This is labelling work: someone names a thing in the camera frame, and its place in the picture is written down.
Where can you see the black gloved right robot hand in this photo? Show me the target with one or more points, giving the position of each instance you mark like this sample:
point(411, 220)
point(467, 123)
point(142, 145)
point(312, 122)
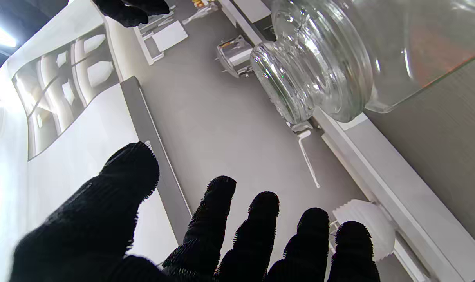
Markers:
point(127, 11)

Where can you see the clear glass jar lid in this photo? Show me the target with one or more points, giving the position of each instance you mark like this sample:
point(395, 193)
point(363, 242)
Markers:
point(280, 82)

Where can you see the clear glass jar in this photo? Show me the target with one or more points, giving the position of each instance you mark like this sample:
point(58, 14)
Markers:
point(417, 47)

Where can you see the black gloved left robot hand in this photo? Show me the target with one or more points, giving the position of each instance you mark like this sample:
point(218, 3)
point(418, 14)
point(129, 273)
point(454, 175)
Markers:
point(88, 223)

